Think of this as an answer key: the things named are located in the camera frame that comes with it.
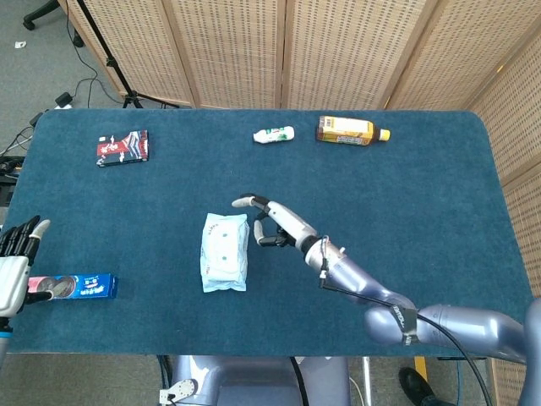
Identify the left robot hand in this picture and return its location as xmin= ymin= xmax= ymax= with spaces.
xmin=0 ymin=215 xmax=56 ymax=318

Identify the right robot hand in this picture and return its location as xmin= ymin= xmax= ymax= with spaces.
xmin=231 ymin=193 xmax=319 ymax=255

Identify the wet wipes pack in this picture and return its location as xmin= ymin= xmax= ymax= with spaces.
xmin=199 ymin=212 xmax=250 ymax=294

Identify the blue cookie box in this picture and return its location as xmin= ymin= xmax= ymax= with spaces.
xmin=26 ymin=272 xmax=119 ymax=302

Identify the small white plastic bottle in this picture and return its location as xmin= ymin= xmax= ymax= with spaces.
xmin=252 ymin=124 xmax=296 ymax=145

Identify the yellow label tea bottle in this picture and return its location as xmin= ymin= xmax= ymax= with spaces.
xmin=314 ymin=115 xmax=391 ymax=147

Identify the blue carpet table mat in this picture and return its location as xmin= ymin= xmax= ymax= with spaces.
xmin=0 ymin=108 xmax=536 ymax=357

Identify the silver blue robot torso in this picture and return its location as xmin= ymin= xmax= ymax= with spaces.
xmin=158 ymin=354 xmax=352 ymax=406

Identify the black and red box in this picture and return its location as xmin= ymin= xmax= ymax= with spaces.
xmin=95 ymin=129 xmax=151 ymax=168

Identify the silver table leg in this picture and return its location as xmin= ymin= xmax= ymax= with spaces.
xmin=360 ymin=357 xmax=374 ymax=406

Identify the wicker folding screen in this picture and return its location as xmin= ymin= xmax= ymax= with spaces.
xmin=58 ymin=0 xmax=541 ymax=406

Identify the black tripod stand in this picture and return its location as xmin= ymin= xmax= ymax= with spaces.
xmin=75 ymin=0 xmax=181 ymax=110

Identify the black shoe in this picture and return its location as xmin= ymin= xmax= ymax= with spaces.
xmin=398 ymin=366 xmax=439 ymax=406

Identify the black office chair base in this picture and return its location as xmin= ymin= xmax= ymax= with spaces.
xmin=22 ymin=0 xmax=85 ymax=48

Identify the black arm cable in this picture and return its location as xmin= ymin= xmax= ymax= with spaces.
xmin=318 ymin=234 xmax=495 ymax=406

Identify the black floor cable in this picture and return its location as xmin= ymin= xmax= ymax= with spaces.
xmin=65 ymin=12 xmax=124 ymax=107

